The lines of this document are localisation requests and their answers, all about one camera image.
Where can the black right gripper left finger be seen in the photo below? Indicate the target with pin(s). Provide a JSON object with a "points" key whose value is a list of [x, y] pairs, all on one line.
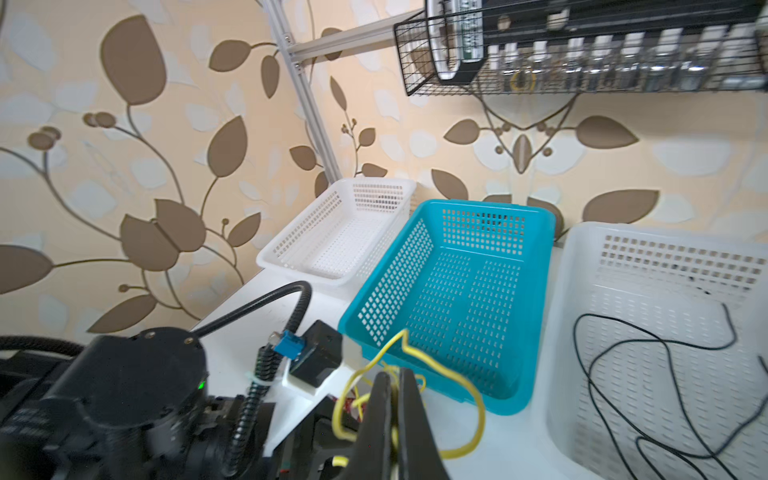
{"points": [[371, 454]]}

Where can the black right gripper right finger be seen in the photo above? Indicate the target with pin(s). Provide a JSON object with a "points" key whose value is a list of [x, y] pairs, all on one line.
{"points": [[418, 456]]}

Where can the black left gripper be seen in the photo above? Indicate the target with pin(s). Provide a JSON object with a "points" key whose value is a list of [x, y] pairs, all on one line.
{"points": [[308, 451]]}

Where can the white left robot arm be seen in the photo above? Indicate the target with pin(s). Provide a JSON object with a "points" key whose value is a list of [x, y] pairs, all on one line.
{"points": [[139, 408]]}

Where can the teal plastic basket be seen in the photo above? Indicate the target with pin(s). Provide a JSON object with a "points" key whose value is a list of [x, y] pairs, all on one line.
{"points": [[467, 280]]}

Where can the white plastic basket left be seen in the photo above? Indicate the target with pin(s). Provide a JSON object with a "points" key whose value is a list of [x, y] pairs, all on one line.
{"points": [[337, 241]]}

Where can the white plastic basket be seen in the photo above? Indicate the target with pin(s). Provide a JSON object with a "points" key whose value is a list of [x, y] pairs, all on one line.
{"points": [[654, 357], [337, 241]]}

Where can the white plastic basket right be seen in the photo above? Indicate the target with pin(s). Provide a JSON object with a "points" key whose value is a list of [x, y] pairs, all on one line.
{"points": [[654, 357]]}

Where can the black tool in basket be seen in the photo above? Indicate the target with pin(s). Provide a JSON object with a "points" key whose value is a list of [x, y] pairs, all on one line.
{"points": [[461, 33]]}

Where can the black wire basket back wall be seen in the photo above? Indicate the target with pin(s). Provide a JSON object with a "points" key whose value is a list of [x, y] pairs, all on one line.
{"points": [[718, 58]]}

